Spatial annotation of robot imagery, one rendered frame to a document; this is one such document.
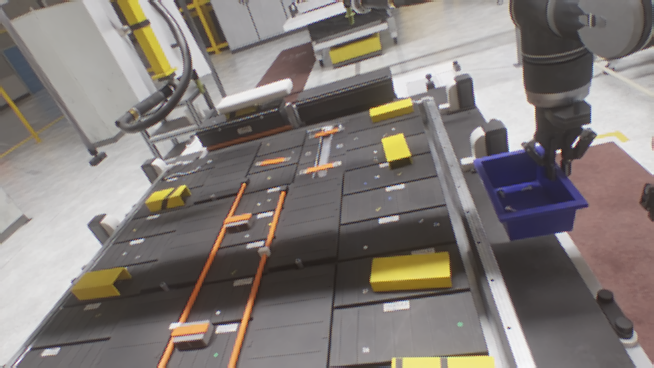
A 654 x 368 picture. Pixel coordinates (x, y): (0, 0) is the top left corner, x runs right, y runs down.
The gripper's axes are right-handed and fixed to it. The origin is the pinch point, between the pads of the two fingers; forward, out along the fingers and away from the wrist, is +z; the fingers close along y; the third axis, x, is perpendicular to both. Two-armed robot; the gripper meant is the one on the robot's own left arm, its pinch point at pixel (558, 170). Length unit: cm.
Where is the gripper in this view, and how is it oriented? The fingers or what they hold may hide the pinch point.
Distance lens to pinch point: 98.0
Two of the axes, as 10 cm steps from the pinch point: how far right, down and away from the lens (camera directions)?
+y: -9.4, 2.1, 2.6
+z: 3.1, 8.1, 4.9
